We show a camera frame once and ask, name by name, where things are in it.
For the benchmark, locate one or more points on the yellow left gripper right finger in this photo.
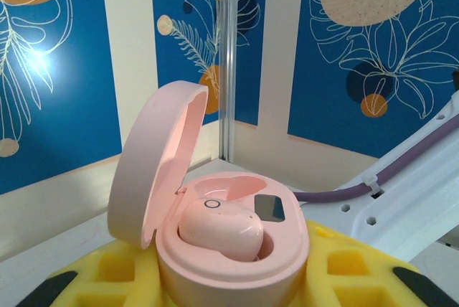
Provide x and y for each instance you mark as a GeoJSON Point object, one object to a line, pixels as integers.
{"type": "Point", "coordinates": [348, 274]}

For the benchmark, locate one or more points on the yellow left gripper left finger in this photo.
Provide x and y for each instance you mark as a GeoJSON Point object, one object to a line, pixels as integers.
{"type": "Point", "coordinates": [118, 278]}

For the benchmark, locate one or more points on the pink earbud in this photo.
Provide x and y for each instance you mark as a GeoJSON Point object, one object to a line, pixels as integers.
{"type": "Point", "coordinates": [222, 228]}

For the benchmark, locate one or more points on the pink earbud charging case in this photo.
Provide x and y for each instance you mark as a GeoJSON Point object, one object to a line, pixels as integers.
{"type": "Point", "coordinates": [150, 163]}

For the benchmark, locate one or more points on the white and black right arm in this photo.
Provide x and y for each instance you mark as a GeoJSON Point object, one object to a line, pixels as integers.
{"type": "Point", "coordinates": [412, 196]}

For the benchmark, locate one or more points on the blue panel dark circle flower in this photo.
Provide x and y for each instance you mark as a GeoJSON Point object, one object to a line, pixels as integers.
{"type": "Point", "coordinates": [322, 106]}

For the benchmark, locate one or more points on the blue panel fern orange circle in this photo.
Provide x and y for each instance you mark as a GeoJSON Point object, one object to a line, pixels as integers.
{"type": "Point", "coordinates": [172, 81]}

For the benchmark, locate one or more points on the blue panel white leaf outline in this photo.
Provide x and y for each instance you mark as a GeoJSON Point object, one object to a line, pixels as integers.
{"type": "Point", "coordinates": [251, 70]}

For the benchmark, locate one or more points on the aluminium frame post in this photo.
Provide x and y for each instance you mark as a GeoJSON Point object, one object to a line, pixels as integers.
{"type": "Point", "coordinates": [227, 70]}

